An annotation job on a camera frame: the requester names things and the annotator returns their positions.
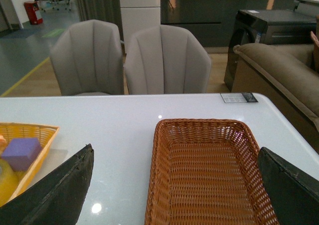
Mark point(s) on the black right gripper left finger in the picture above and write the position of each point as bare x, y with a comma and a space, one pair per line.
58, 198

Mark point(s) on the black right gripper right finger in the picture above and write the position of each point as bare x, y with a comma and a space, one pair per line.
294, 194

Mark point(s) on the clear yellowish tape roll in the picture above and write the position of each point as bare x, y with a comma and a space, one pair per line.
8, 182

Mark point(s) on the yellow wicker basket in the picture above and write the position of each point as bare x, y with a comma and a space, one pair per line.
44, 133

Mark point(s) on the brown wicker basket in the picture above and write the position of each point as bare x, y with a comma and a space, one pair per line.
205, 172

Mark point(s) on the purple foam block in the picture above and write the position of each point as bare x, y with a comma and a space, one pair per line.
21, 153

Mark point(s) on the croissant bread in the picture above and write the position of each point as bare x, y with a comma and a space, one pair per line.
3, 144

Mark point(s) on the table label sticker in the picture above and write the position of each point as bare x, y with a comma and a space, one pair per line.
245, 97

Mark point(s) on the brown fabric sofa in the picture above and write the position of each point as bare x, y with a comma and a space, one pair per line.
284, 74

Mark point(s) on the left grey upholstered chair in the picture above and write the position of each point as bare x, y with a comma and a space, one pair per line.
87, 59

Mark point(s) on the grey upholstered chair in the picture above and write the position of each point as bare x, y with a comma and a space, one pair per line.
166, 60
87, 59

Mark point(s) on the black washing machine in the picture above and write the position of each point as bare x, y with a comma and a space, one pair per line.
268, 27

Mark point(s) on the right grey upholstered chair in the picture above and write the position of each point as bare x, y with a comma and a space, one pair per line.
166, 60

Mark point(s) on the red fire extinguisher box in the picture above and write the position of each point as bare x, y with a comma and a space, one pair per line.
33, 12

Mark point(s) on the dark grey counter cabinet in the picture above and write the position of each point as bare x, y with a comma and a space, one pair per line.
212, 21

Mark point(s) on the grey curtain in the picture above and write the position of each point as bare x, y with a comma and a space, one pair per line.
104, 10

